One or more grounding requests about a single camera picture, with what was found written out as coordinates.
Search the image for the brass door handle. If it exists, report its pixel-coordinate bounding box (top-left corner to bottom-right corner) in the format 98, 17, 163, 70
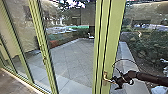
102, 70, 116, 84
41, 55, 47, 66

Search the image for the green shrub bed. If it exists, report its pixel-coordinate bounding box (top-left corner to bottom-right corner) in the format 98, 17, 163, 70
120, 29, 168, 68

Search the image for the small outdoor chair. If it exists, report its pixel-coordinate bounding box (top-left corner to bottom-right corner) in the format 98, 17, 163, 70
87, 31, 95, 42

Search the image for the green framed glass door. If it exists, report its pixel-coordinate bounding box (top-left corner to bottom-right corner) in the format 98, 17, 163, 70
99, 0, 168, 94

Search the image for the green framed glass wall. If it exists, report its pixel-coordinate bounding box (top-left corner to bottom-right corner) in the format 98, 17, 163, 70
0, 0, 104, 94

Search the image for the grey looped arm cable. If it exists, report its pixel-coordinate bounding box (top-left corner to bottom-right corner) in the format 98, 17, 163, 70
112, 58, 140, 80

